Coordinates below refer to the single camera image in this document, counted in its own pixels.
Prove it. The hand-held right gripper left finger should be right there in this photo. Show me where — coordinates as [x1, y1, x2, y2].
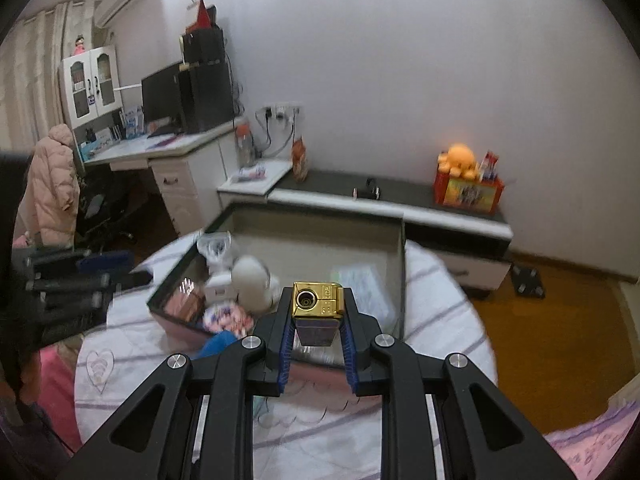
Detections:
[60, 285, 296, 480]

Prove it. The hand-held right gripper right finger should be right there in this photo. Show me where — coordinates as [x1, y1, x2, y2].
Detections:
[340, 285, 576, 480]

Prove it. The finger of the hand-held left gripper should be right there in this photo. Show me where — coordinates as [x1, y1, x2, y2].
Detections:
[25, 246, 136, 274]
[27, 270, 153, 295]

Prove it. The blue and gold lighter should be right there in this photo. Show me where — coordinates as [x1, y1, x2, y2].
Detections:
[291, 281, 346, 347]

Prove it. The small blue item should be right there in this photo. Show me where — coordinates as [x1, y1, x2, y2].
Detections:
[192, 331, 241, 361]

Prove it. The clear plastic packet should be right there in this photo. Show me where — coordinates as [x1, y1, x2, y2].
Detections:
[336, 266, 388, 328]

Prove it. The pink white brick toy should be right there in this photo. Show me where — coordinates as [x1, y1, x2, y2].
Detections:
[202, 301, 253, 338]

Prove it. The white astronaut figure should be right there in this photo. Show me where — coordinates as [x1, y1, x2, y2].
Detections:
[204, 255, 282, 318]

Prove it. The rose gold jar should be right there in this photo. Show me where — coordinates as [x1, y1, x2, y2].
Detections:
[167, 280, 208, 323]

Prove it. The pink box with black rim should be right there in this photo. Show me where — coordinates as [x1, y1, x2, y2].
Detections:
[146, 200, 407, 385]

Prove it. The pink bed sheet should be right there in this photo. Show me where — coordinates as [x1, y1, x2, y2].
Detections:
[37, 345, 83, 453]

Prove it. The pink padded jacket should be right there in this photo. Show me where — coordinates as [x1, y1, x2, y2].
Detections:
[14, 124, 81, 247]

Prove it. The striped white tablecloth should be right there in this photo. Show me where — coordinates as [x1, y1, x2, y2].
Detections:
[74, 232, 498, 480]

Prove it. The white desk with drawers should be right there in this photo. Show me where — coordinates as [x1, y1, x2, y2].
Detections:
[82, 125, 248, 238]

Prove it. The blue white box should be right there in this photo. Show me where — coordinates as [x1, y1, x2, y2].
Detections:
[122, 107, 144, 138]

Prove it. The small black device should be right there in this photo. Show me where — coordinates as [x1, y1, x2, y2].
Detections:
[354, 178, 382, 200]

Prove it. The black white low cabinet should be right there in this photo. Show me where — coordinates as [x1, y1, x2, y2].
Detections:
[216, 159, 515, 295]

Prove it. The black monitor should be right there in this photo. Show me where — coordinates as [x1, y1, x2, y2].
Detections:
[141, 62, 185, 133]

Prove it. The white glass-door cabinet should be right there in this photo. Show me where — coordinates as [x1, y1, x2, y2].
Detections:
[57, 45, 123, 131]

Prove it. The orange-capped bottle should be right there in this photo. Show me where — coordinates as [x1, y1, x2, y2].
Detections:
[235, 120, 256, 168]

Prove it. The cream curtain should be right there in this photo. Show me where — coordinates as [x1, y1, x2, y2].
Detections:
[0, 2, 96, 151]

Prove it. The black bathroom scale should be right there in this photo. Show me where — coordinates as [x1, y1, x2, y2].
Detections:
[512, 265, 545, 300]

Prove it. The orange snack bag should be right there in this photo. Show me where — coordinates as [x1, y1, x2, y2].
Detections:
[291, 135, 310, 182]

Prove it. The black computer tower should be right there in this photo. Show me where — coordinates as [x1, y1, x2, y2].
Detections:
[179, 57, 236, 134]

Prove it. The red printed toy box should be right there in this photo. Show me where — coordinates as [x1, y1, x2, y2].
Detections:
[434, 169, 505, 215]

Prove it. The orange octopus plush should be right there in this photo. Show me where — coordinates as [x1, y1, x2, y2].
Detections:
[437, 144, 478, 179]

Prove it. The red white card toy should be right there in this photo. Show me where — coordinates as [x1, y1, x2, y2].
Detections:
[479, 150, 501, 181]

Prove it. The pink quilt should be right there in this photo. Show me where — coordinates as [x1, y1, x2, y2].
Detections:
[545, 400, 640, 480]

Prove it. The red triangular item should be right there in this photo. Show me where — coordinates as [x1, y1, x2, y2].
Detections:
[186, 0, 217, 31]

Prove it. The white wall power outlet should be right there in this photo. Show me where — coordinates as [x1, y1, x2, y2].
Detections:
[262, 103, 303, 118]

